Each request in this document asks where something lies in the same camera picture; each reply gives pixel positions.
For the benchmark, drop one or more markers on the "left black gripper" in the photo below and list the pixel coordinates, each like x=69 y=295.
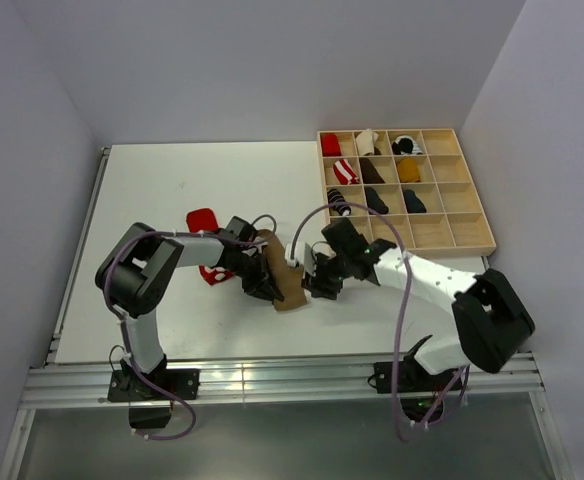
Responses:
x=260 y=285

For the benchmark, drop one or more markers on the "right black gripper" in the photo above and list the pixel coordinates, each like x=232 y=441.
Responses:
x=317 y=283

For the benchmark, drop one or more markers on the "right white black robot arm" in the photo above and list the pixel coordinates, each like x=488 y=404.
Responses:
x=489 y=320

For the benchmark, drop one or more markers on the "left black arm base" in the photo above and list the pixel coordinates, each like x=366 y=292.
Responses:
x=149 y=409

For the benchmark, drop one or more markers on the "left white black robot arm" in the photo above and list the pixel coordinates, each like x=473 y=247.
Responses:
x=135 y=276

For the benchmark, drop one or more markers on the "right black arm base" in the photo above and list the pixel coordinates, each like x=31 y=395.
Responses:
x=412 y=378

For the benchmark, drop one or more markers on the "red patterned sock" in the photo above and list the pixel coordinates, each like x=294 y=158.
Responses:
x=204 y=219

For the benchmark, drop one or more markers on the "rolled black white ribbed sock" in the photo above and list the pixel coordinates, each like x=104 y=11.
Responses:
x=338 y=203

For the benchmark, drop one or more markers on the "rolled dark teal sock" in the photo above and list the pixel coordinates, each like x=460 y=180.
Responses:
x=413 y=204

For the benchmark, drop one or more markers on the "rolled dark brown sock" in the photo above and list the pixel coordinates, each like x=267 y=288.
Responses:
x=369 y=173

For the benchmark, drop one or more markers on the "rolled red white striped sock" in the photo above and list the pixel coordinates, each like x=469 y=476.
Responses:
x=345 y=173

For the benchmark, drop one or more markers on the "rolled mustard yellow sock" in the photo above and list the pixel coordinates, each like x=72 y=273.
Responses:
x=408 y=171

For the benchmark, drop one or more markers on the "wooden compartment tray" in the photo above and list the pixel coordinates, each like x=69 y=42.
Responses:
x=412 y=184

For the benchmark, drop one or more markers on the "rolled cream sock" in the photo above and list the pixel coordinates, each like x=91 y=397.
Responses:
x=366 y=142

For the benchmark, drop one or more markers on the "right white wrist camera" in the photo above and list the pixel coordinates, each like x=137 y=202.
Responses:
x=294 y=254

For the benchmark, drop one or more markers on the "aluminium frame rail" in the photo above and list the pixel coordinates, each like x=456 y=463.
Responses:
x=236 y=381

